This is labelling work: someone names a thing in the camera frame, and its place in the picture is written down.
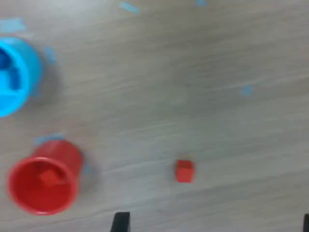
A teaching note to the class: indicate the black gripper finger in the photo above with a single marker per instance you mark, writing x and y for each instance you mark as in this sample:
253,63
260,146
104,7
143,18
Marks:
306,223
120,222

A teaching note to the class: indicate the red cube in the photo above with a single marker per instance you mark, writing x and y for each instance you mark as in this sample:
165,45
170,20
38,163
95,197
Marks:
184,171
49,178

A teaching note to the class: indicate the red plastic cup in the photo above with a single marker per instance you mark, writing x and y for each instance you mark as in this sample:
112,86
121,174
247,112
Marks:
60,154

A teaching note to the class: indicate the blue plastic cup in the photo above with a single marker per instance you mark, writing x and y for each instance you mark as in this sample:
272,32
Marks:
29,72

